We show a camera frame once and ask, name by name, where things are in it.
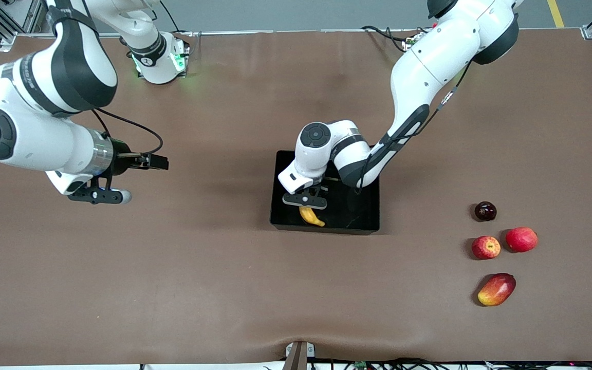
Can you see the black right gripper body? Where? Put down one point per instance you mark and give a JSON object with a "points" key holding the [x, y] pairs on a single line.
{"points": [[121, 156]]}

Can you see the yellow banana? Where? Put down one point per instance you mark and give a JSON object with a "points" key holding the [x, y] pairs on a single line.
{"points": [[311, 217]]}

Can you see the black plastic box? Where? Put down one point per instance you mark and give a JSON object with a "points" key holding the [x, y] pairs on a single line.
{"points": [[363, 216]]}

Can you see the red apple with yellow patch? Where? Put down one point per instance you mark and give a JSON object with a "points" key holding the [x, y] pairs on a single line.
{"points": [[486, 247]]}

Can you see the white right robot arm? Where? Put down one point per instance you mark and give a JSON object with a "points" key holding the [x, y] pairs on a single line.
{"points": [[44, 139]]}

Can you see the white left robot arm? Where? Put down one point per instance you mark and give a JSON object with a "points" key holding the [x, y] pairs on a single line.
{"points": [[429, 67]]}

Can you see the brown table mat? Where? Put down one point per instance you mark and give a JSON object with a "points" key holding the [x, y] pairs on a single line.
{"points": [[121, 282]]}

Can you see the dark purple plum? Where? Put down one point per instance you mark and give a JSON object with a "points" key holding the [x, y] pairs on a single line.
{"points": [[485, 211]]}

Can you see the red yellow mango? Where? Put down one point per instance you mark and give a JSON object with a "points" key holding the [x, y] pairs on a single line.
{"points": [[496, 289]]}

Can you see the plain red apple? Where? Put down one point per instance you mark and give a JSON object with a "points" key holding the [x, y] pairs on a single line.
{"points": [[521, 239]]}

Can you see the yellow floor tape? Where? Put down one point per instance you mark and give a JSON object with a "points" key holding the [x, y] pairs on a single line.
{"points": [[555, 13]]}

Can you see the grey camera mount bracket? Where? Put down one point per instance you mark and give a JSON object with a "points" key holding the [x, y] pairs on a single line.
{"points": [[298, 354]]}

